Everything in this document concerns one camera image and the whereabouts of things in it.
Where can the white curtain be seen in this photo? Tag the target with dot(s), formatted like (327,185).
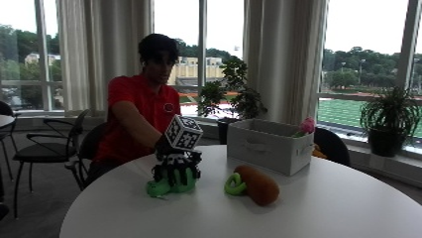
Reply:
(285,59)
(102,56)

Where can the tall potted plant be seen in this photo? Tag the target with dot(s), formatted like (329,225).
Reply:
(233,95)

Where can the bushy potted plant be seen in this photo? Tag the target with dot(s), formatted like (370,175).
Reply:
(389,119)

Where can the black armchair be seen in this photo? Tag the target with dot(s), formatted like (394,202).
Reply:
(48,148)

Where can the black round-backed chair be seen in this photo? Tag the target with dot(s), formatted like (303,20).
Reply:
(333,145)

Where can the white marker cube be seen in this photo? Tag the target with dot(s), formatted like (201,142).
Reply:
(184,132)

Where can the green plush toy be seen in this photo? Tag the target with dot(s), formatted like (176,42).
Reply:
(173,183)

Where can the the person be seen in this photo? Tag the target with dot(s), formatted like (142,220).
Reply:
(136,109)

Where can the brown carrot plush toy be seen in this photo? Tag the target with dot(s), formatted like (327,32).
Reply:
(257,185)

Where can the white fabric storage box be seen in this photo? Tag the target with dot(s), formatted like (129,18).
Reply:
(263,145)

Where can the orange plush toy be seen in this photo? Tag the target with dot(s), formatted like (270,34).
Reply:
(318,152)

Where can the pink plush toy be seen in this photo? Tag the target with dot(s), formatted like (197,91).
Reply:
(306,126)

